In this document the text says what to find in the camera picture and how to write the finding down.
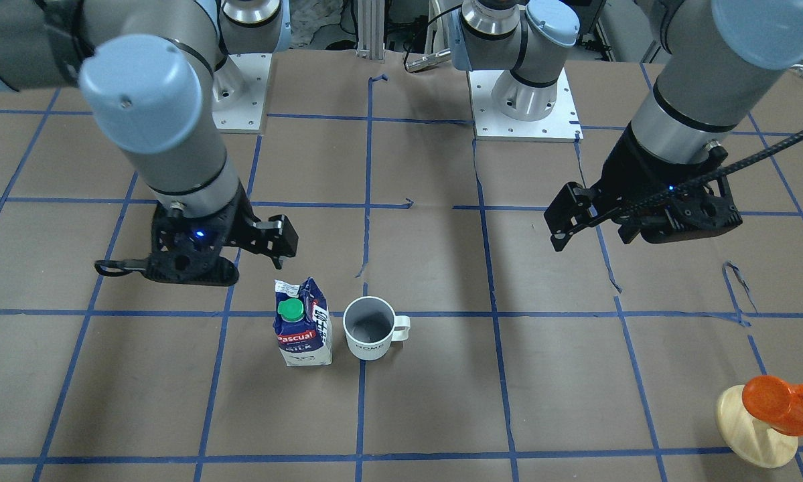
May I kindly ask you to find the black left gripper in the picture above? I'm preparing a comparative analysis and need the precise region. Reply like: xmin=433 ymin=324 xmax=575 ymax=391
xmin=543 ymin=127 xmax=742 ymax=252

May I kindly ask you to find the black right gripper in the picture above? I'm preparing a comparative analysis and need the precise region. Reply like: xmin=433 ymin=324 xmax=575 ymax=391
xmin=94 ymin=194 xmax=299 ymax=287

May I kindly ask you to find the blue Pascual milk carton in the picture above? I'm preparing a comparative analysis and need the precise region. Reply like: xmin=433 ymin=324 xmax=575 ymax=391
xmin=273 ymin=277 xmax=333 ymax=367

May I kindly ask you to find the white mug grey inside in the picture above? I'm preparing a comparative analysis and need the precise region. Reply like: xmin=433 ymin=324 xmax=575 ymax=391
xmin=343 ymin=296 xmax=411 ymax=362

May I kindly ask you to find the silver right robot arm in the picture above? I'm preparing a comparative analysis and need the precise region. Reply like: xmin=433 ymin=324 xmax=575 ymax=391
xmin=0 ymin=1 xmax=298 ymax=287

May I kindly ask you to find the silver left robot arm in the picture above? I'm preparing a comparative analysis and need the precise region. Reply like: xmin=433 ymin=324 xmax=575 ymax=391
xmin=443 ymin=1 xmax=803 ymax=251

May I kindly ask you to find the orange cup on wooden stand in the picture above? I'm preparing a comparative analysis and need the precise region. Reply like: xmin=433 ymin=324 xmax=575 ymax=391
xmin=741 ymin=375 xmax=803 ymax=437

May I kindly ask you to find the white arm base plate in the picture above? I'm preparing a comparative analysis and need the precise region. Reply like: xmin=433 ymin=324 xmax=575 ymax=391
xmin=212 ymin=53 xmax=273 ymax=134
xmin=468 ymin=70 xmax=584 ymax=143

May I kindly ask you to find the aluminium frame post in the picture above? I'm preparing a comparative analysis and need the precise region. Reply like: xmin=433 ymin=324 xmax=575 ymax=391
xmin=356 ymin=0 xmax=386 ymax=63

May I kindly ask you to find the black braided cable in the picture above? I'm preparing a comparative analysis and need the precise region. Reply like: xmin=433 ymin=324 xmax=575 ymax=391
xmin=615 ymin=114 xmax=803 ymax=218

